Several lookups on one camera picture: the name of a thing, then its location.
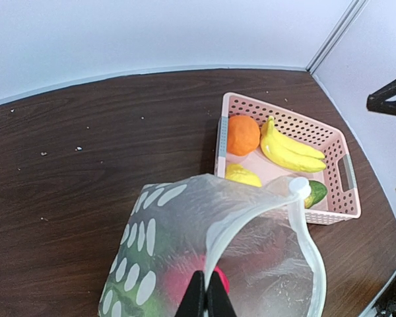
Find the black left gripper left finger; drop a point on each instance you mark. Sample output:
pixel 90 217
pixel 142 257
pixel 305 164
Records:
pixel 192 303

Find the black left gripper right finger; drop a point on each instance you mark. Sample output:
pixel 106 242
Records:
pixel 218 302

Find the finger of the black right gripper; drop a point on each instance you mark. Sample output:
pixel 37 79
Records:
pixel 380 101

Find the red toy apple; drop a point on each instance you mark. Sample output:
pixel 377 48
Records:
pixel 177 277

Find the clear polka dot zip bag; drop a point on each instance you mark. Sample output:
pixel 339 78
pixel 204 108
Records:
pixel 257 239

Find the green orange toy mango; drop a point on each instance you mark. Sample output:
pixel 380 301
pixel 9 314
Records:
pixel 318 192

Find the yellow toy banana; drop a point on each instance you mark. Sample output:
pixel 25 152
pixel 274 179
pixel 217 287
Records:
pixel 289 153

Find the green striped toy watermelon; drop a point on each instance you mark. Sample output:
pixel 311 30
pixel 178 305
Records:
pixel 132 283

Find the pink perforated plastic basket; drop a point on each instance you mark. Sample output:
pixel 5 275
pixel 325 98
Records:
pixel 342 200

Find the yellow toy lemon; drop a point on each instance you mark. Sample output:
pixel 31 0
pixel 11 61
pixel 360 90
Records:
pixel 237 173

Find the orange toy fruit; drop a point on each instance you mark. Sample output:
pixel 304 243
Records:
pixel 243 135

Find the right aluminium corner post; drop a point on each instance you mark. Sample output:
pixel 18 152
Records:
pixel 347 18

